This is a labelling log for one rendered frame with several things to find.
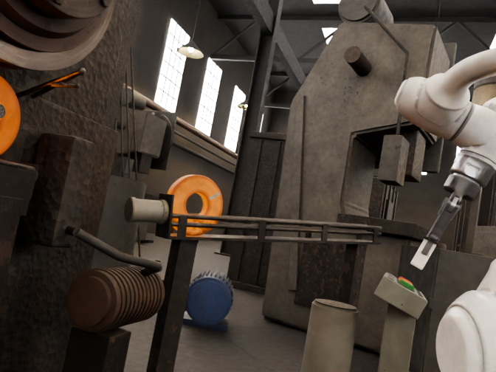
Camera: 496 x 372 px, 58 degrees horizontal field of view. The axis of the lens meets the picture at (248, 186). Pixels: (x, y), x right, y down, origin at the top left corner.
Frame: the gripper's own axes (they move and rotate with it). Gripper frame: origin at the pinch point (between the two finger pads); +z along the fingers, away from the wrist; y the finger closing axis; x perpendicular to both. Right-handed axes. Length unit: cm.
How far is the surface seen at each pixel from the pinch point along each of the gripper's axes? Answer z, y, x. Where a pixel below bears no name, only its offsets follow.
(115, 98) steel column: 5, -294, -347
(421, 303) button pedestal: 10.2, 4.6, 4.7
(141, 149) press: 68, -605, -497
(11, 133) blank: 18, 55, -73
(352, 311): 20.8, -0.2, -7.6
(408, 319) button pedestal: 15.7, -2.4, 4.6
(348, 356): 30.9, -0.4, -3.2
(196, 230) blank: 23, 12, -49
